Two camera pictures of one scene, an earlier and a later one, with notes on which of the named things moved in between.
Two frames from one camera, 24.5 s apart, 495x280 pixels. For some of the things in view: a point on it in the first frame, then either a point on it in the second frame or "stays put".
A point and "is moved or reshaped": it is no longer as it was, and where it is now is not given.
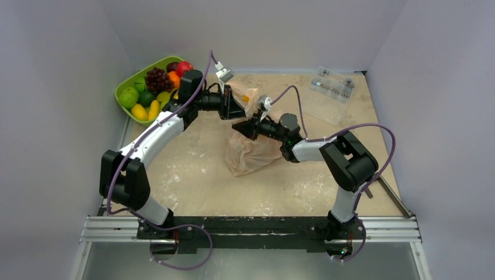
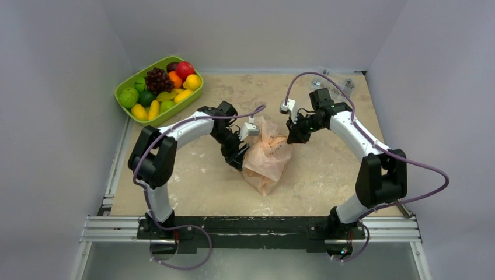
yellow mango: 139,112 stays put
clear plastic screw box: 328,95 stays put
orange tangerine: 175,79 stays put
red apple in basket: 184,66 stays put
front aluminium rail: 108,229 stays put
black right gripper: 255,128 to 295,133
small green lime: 139,84 stays put
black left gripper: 229,108 to 230,153
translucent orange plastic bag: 244,154 is moved or reshaped
